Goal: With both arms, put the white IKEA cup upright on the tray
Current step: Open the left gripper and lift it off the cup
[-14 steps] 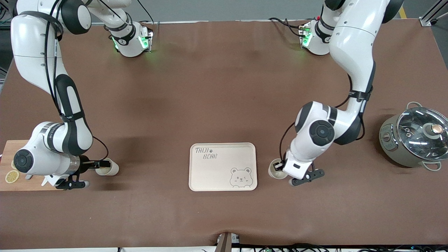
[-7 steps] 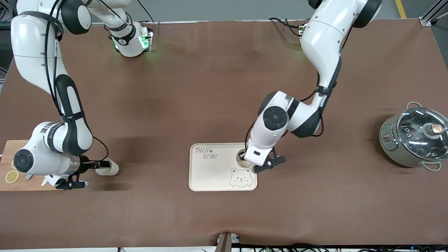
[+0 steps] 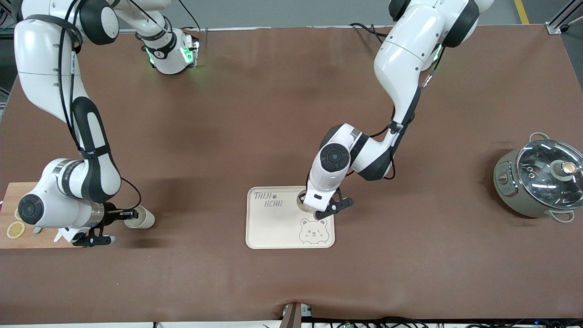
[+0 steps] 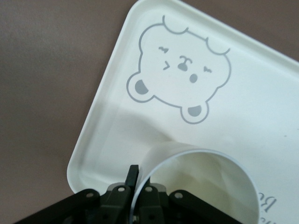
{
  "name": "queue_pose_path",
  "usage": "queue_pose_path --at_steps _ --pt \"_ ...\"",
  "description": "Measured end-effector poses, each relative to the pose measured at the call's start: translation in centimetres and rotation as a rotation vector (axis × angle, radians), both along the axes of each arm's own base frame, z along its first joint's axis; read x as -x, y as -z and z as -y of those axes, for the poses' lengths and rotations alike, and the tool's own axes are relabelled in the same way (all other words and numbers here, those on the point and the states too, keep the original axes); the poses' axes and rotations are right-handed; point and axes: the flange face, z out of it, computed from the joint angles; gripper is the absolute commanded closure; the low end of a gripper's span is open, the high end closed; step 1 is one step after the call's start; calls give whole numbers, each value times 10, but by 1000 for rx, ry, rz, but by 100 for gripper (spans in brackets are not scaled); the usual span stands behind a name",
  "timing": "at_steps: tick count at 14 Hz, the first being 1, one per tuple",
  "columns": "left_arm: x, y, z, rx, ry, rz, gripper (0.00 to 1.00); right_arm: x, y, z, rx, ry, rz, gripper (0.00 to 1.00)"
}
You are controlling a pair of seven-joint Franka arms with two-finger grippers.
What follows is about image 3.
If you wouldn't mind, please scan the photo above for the grey table edge bracket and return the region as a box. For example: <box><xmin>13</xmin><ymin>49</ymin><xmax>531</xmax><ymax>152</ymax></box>
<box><xmin>282</xmin><ymin>302</ymin><xmax>313</xmax><ymax>328</ymax></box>

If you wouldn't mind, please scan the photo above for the glass pot lid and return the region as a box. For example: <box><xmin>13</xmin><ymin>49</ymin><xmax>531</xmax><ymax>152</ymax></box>
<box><xmin>517</xmin><ymin>139</ymin><xmax>583</xmax><ymax>211</ymax></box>

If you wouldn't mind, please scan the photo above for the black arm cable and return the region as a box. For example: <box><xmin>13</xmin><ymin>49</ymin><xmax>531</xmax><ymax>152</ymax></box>
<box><xmin>368</xmin><ymin>45</ymin><xmax>448</xmax><ymax>181</ymax></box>
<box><xmin>57</xmin><ymin>0</ymin><xmax>143</xmax><ymax>215</ymax></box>

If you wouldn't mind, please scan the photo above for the black left base cable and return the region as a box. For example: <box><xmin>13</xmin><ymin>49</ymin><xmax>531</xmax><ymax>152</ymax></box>
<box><xmin>348</xmin><ymin>22</ymin><xmax>389</xmax><ymax>44</ymax></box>

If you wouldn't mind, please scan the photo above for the brown table cover mat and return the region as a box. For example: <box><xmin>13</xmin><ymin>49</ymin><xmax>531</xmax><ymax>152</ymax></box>
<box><xmin>0</xmin><ymin>25</ymin><xmax>583</xmax><ymax>325</ymax></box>

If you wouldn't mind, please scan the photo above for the green electric cooking pot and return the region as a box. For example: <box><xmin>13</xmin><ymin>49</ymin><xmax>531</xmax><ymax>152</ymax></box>
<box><xmin>493</xmin><ymin>132</ymin><xmax>583</xmax><ymax>224</ymax></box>

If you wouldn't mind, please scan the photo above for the bamboo cutting board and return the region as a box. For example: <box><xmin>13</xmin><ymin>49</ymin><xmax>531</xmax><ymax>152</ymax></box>
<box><xmin>0</xmin><ymin>182</ymin><xmax>87</xmax><ymax>249</ymax></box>

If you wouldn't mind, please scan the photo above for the black base cable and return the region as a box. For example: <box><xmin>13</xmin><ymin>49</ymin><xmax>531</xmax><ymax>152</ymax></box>
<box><xmin>177</xmin><ymin>0</ymin><xmax>204</xmax><ymax>32</ymax></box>
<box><xmin>348</xmin><ymin>22</ymin><xmax>389</xmax><ymax>44</ymax></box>

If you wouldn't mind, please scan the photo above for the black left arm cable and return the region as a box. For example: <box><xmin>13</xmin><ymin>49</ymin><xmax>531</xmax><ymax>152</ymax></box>
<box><xmin>368</xmin><ymin>45</ymin><xmax>448</xmax><ymax>181</ymax></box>

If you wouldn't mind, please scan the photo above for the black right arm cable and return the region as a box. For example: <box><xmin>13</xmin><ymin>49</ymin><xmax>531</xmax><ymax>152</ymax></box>
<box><xmin>57</xmin><ymin>0</ymin><xmax>143</xmax><ymax>215</ymax></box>

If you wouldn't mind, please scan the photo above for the white bear print tray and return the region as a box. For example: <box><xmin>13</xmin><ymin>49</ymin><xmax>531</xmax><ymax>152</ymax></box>
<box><xmin>246</xmin><ymin>185</ymin><xmax>335</xmax><ymax>250</ymax></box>

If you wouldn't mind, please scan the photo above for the black right base cable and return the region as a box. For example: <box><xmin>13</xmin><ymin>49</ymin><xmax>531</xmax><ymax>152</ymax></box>
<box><xmin>177</xmin><ymin>0</ymin><xmax>204</xmax><ymax>32</ymax></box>

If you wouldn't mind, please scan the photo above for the aluminium frame post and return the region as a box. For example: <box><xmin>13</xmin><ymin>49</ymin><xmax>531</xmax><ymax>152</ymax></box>
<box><xmin>0</xmin><ymin>0</ymin><xmax>21</xmax><ymax>23</ymax></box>
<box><xmin>546</xmin><ymin>0</ymin><xmax>583</xmax><ymax>35</ymax></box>

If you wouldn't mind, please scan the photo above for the white plastic cup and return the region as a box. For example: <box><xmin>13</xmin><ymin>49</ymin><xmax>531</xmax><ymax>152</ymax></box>
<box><xmin>124</xmin><ymin>205</ymin><xmax>155</xmax><ymax>229</ymax></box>
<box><xmin>297</xmin><ymin>192</ymin><xmax>316</xmax><ymax>214</ymax></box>

